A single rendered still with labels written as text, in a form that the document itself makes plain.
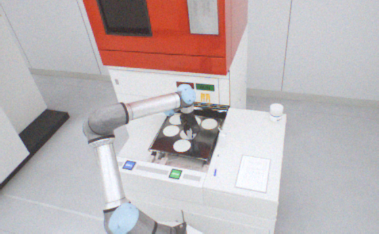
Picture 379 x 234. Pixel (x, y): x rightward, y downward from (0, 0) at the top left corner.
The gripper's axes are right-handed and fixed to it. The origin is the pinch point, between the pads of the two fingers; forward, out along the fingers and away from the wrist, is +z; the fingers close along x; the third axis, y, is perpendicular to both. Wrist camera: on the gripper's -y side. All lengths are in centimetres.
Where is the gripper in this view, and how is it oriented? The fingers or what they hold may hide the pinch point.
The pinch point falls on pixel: (192, 138)
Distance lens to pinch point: 175.6
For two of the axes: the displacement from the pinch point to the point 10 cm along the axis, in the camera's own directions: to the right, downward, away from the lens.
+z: 0.9, 7.9, 6.1
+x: -9.1, 3.2, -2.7
